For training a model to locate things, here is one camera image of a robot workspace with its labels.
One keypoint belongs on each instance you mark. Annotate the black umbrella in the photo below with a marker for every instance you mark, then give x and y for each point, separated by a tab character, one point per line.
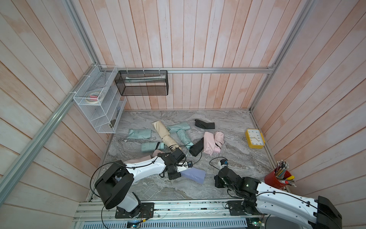
197	147

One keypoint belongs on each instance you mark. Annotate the pink umbrella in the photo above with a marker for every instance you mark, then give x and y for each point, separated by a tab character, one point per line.
156	153
219	142

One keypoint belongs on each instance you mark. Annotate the mint green sleeve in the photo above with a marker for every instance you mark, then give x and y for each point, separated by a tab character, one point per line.
181	126
139	134

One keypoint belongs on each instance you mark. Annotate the pink sleeve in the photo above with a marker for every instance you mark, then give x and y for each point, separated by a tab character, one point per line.
209	143
139	160

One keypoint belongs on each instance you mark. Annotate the yellow alarm clock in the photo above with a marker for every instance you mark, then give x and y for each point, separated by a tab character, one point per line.
255	138

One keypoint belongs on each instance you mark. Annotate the white wire shelf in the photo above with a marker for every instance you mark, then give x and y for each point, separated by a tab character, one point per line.
105	116

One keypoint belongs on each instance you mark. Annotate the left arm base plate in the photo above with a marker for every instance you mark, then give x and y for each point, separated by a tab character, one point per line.
142	211

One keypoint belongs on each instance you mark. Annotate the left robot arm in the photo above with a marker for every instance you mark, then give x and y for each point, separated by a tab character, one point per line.
114	185

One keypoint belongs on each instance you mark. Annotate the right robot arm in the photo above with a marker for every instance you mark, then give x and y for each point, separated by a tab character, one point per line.
258	198

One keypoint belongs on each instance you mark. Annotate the black sleeve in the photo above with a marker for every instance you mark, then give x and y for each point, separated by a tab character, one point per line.
204	125

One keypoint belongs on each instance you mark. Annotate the tape roll on shelf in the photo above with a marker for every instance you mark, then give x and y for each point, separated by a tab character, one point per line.
95	97

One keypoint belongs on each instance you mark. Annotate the mint green umbrella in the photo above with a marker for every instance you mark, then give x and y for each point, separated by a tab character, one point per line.
152	146
185	139

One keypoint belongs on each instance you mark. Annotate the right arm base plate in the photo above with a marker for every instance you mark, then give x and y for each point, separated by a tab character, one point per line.
242	208

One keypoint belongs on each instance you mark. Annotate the beige umbrella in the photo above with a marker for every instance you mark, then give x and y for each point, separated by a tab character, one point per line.
170	143

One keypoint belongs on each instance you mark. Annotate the black mesh basket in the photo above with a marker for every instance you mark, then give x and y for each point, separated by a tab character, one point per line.
142	82

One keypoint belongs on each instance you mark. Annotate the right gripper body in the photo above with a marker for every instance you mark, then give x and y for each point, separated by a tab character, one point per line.
219	182

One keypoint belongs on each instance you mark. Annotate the lavender umbrella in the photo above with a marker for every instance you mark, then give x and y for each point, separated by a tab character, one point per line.
194	174

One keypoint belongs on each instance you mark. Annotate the red pen holder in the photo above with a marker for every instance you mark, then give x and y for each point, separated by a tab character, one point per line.
280	177

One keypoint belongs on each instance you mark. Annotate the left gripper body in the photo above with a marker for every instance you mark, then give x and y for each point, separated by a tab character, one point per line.
173	173

